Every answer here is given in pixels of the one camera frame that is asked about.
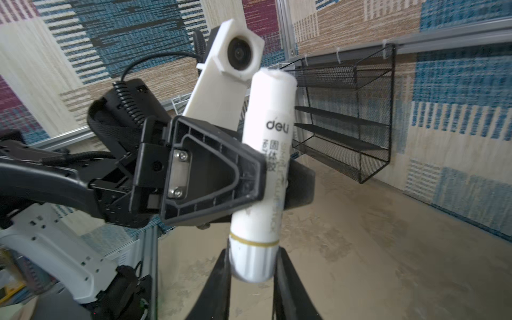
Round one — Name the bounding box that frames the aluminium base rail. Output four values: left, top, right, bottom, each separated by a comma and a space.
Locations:
99, 223, 161, 320

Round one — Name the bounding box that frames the black wire shelf rack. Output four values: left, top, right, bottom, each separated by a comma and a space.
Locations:
280, 43, 396, 183

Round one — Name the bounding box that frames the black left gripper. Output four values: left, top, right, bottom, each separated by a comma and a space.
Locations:
89, 115, 267, 228

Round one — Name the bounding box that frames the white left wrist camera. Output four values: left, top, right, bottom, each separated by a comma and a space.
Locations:
183, 19, 265, 131

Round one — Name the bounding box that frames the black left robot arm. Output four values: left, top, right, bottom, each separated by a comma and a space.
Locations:
1, 69, 316, 319

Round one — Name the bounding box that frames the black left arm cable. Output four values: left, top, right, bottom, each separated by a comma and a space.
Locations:
119, 51, 205, 85

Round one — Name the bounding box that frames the white wire mesh basket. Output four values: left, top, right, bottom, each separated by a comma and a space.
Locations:
171, 93, 191, 115

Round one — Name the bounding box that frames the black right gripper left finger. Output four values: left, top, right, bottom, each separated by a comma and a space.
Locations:
185, 241, 232, 320

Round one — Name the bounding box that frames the white glue stick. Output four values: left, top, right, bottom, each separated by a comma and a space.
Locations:
229, 67, 299, 284

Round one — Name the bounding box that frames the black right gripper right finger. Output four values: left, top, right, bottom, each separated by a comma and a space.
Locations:
273, 247, 322, 320

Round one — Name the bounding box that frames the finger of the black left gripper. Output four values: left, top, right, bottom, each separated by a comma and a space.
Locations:
284, 159, 315, 211

